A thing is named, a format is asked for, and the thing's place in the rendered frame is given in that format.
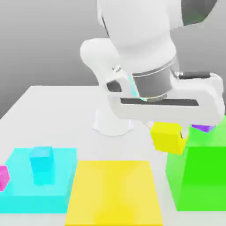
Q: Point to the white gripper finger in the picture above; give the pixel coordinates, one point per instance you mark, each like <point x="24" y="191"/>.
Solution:
<point x="149" y="125"/>
<point x="184" y="133"/>

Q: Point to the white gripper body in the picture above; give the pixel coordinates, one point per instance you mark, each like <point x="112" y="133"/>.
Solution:
<point x="158" y="113"/>

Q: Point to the small yellow cube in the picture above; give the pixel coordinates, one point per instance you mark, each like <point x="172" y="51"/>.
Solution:
<point x="167" y="137"/>

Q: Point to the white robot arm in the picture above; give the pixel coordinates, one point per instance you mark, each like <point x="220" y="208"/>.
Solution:
<point x="139" y="31"/>

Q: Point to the small purple cube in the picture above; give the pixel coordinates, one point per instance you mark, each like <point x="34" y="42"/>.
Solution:
<point x="203" y="127"/>

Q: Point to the small cyan cube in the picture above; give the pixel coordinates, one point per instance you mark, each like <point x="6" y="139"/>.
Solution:
<point x="42" y="164"/>

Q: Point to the small magenta cube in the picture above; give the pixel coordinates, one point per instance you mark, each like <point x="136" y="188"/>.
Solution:
<point x="3" y="178"/>

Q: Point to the large green box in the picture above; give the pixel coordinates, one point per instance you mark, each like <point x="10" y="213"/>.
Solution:
<point x="203" y="176"/>

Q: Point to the large yellow box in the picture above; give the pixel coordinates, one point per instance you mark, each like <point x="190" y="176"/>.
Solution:
<point x="113" y="192"/>

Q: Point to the large cyan box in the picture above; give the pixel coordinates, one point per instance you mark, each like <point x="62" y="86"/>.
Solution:
<point x="21" y="199"/>

